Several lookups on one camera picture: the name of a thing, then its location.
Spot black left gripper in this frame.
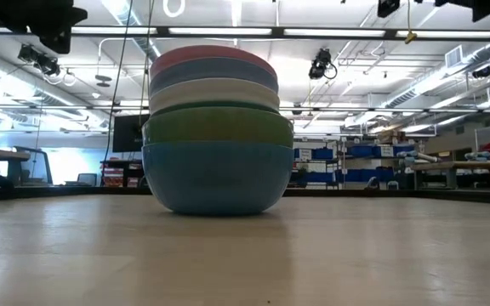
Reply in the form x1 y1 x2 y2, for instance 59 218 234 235
0 0 89 54

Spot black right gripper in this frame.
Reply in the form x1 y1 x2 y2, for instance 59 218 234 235
376 0 490 22

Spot pink bowl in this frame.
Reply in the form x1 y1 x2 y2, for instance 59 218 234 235
150 44 276 80

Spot dark blue bowl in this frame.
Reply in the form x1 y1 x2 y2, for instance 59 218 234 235
149 57 279 97

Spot white bowl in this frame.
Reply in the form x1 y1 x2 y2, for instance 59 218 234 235
148 77 281 115

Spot green bowl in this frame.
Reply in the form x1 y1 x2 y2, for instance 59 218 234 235
150 99 281 116
141 105 295 149

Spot light blue bowl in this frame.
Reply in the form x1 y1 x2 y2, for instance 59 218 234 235
141 141 295 216

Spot shelf with blue bins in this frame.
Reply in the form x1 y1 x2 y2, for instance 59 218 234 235
291 142 416 190

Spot yellow hanging connector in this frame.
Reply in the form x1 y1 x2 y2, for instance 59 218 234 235
404 0 419 45

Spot black ceiling-mounted device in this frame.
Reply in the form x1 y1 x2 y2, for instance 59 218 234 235
17 43 62 77

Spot ceiling air vent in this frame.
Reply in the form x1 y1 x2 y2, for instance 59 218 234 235
444 44 464 70

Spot black monitor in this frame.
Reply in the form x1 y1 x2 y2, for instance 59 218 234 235
111 113 151 153

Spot cardboard boxes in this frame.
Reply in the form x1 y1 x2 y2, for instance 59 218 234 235
374 128 416 145

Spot rack with red bins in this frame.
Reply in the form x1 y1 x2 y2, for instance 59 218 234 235
100 159 145 189

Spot grey chair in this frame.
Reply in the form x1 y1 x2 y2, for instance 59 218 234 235
77 173 99 187

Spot black hanging cable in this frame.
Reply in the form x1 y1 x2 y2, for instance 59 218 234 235
102 0 135 162
138 0 156 128

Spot silver ventilation duct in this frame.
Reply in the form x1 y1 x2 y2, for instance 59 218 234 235
380 40 490 110
0 44 114 128

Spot black overhead camera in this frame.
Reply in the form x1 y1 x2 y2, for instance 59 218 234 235
307 48 339 81

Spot white ring light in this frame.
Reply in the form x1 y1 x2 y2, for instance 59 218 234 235
162 0 186 19

